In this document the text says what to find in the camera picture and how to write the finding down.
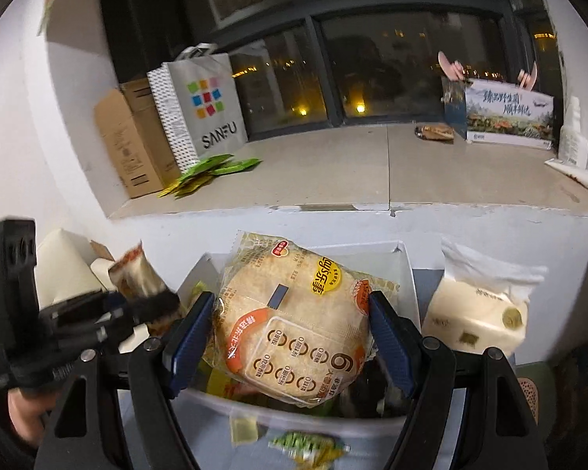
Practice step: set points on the brown checkered wafer packet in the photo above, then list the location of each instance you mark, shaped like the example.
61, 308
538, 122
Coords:
137, 271

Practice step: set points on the white dotted shopping bag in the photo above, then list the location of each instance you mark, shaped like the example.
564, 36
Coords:
210, 107

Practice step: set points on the white cardboard box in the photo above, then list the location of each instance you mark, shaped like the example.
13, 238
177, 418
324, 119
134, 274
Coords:
323, 423

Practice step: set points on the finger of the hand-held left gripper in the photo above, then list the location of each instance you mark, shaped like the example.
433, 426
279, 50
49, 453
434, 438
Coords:
147, 308
103, 335

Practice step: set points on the brown cardboard box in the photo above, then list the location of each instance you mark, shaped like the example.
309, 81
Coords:
122, 142

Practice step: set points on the dark window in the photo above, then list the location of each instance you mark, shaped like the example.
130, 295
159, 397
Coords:
372, 58

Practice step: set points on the printed landscape carton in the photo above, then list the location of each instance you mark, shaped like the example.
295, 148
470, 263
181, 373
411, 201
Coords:
509, 112

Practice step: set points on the yellow snack packet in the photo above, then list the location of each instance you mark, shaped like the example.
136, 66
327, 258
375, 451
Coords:
220, 384

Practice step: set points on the pink dotted slipper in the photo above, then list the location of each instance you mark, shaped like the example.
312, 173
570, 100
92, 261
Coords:
528, 399

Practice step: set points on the white tube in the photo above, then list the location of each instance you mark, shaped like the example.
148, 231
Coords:
578, 176

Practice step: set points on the pile of green sachets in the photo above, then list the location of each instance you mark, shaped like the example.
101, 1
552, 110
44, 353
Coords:
210, 169

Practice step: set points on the gold wrapper snack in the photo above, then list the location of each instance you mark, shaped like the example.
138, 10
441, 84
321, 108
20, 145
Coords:
200, 293

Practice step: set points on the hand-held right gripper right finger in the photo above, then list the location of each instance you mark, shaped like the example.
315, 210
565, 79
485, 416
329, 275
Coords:
392, 342

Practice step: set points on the brown wrapper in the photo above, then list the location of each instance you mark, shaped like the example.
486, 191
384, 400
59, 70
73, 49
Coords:
436, 132

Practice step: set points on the small pale yellow packet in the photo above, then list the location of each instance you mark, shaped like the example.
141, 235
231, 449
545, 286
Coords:
245, 430

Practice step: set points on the green seaweed snack packet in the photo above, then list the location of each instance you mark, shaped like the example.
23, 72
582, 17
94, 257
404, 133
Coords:
306, 448

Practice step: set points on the person's left hand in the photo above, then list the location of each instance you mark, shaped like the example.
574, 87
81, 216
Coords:
27, 416

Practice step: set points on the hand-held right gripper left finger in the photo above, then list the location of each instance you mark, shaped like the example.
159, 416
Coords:
188, 347

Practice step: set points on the dark snack packet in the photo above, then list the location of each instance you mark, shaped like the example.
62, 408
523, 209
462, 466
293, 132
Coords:
372, 391

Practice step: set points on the round rice cracker packet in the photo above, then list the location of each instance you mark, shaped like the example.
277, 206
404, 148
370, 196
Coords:
284, 333

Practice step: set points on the white plastic bottle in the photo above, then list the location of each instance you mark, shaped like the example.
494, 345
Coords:
574, 137

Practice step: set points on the cream tissue pack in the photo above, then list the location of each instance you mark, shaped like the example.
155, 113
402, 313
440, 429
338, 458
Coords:
470, 323

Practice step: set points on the brown cardboard piece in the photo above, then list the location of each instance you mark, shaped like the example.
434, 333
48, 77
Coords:
103, 250

